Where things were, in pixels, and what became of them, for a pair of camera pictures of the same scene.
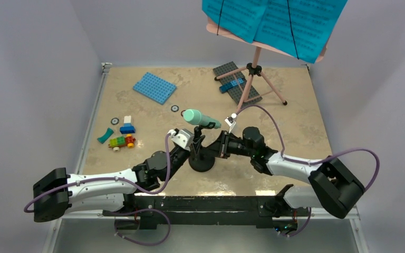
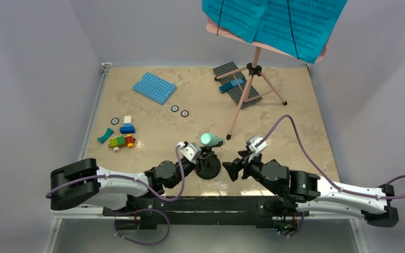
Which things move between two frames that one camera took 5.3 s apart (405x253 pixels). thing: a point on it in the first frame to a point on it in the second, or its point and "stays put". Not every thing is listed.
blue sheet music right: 301,28 stays put
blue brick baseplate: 154,88 stays put
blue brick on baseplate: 225,87 stays put
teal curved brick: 106,136 stays put
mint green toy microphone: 196,117 to 210,139
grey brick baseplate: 225,74 stays put
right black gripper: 220,148 to 232,168
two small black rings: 174,108 stays put
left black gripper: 196,144 to 204,157
